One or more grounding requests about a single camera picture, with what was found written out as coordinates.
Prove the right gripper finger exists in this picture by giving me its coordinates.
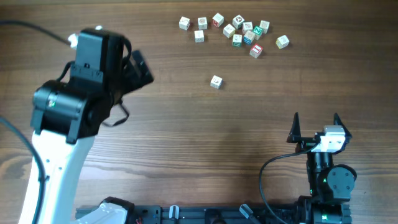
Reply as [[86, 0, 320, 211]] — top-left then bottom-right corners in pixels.
[[333, 113, 352, 139], [287, 112, 301, 143]]

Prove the wooden block number two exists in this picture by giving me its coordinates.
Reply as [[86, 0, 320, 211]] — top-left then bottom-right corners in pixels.
[[210, 75, 223, 89]]

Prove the wooden block red letter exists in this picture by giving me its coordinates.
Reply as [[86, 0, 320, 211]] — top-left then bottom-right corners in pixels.
[[212, 12, 224, 27]]

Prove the wooden block green side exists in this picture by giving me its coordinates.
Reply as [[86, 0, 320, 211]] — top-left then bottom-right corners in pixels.
[[232, 34, 243, 47]]

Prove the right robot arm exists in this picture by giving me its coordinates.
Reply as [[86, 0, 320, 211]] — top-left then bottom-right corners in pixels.
[[287, 113, 357, 223]]

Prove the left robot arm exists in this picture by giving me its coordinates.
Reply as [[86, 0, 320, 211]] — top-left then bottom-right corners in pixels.
[[19, 28, 154, 223]]

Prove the plain wooden block far left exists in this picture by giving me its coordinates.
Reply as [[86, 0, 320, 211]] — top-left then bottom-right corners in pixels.
[[178, 16, 190, 30]]

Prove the plain wooden block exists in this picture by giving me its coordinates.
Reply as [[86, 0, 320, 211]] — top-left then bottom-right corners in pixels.
[[178, 16, 190, 30], [194, 30, 205, 43]]

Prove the plain wooden block centre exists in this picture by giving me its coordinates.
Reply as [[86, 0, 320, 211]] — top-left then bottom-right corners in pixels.
[[194, 30, 205, 43]]

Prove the wooden block with face drawing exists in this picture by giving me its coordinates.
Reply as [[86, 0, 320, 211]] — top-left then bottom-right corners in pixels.
[[198, 17, 208, 30]]

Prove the wooden block red I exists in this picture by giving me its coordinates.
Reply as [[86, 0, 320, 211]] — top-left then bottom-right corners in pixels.
[[249, 44, 263, 58]]

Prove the wooden block yellow side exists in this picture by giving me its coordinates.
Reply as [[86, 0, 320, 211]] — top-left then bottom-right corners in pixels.
[[275, 35, 289, 49]]

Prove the wooden block letter W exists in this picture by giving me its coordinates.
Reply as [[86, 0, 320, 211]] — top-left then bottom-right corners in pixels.
[[223, 24, 236, 39]]

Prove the wooden block blue side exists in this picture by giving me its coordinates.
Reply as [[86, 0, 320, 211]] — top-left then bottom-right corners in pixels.
[[243, 30, 255, 45]]

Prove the wooden block green Z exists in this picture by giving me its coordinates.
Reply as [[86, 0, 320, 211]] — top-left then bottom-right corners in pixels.
[[252, 26, 264, 40]]

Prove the wooden block dark picture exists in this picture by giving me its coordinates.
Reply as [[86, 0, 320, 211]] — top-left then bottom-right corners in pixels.
[[233, 14, 245, 29]]

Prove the wooden block pale green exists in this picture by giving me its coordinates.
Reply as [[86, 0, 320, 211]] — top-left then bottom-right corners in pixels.
[[259, 20, 270, 34]]

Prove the wooden block with sketch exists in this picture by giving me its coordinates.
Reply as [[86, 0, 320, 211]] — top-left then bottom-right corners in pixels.
[[242, 22, 253, 34]]

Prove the right camera cable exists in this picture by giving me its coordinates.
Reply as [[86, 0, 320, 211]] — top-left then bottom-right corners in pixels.
[[258, 143, 320, 224]]

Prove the camera cable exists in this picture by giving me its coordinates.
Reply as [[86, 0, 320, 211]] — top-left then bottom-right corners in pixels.
[[258, 143, 320, 224], [0, 19, 72, 224]]

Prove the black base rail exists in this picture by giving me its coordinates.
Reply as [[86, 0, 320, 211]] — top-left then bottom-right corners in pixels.
[[74, 203, 352, 224]]

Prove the left camera cable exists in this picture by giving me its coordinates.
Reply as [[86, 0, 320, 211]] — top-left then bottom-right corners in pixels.
[[0, 19, 72, 224]]

